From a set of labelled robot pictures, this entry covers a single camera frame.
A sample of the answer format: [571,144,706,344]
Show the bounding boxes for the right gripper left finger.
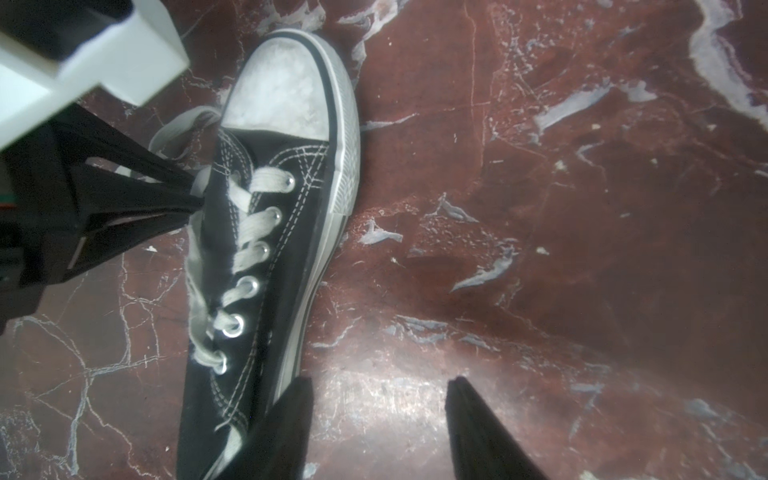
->
[217,377,314,480]

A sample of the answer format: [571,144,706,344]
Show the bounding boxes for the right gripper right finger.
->
[445,376,546,480]

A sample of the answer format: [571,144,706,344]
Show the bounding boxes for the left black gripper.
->
[1,104,202,329]

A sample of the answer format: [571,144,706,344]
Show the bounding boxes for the white shoelace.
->
[149,106,297,375]

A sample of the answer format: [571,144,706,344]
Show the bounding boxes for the black white canvas sneaker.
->
[176,29,361,479]

